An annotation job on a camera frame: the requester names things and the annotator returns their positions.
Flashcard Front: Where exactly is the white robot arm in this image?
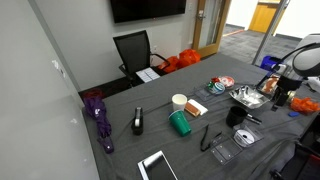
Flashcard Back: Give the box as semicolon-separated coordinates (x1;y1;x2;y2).
272;33;320;111

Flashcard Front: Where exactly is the orange crumpled cloth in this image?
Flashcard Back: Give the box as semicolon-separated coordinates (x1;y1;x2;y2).
290;97;320;115

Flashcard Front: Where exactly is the green plastic cup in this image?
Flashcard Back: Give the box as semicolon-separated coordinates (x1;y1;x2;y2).
168;110;191;137

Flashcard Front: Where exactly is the small blue eraser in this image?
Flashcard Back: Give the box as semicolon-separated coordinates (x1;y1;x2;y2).
288;111;300;117

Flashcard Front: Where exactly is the crumpled foil tray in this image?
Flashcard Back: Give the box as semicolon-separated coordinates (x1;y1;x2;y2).
229;85;269;109

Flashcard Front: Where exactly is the tablet with white frame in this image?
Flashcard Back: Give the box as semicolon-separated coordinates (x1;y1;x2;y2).
138;151;178;180

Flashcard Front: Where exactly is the purple folded umbrella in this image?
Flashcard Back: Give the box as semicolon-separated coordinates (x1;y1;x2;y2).
83;91;114;154

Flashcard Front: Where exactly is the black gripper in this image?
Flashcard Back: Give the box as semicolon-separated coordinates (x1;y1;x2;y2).
271;76;302;111

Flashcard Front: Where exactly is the white paper cup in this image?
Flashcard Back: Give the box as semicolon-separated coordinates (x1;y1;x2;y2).
172;94;188;111

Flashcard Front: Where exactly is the wooden door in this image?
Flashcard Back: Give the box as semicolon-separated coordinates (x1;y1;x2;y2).
192;0;231;58

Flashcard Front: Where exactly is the black mesh office chair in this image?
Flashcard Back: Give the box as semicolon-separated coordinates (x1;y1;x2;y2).
113;30;170;87

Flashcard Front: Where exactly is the brown and white sponge block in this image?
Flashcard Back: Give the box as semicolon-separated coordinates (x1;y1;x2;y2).
185;99;208;117

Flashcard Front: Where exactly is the black wall television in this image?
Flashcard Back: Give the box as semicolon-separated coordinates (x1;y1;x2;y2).
110;0;186;23

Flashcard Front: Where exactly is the orange plastic bag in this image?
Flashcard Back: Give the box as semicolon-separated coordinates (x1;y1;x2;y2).
157;49;201;73

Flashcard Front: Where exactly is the black strap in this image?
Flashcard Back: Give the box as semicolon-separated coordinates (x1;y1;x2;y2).
199;123;223;153

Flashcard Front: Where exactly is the blue recycling bin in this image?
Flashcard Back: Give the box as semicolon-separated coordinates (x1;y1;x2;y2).
260;55;283;71

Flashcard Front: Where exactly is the black mug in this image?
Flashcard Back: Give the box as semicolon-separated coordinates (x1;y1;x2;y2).
226;106;248;127

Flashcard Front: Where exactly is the clear case with disc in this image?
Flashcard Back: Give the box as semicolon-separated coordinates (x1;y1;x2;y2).
233;123;264;148

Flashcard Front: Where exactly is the white paper sheet on chair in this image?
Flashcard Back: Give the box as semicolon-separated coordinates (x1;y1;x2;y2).
136;68;160;83

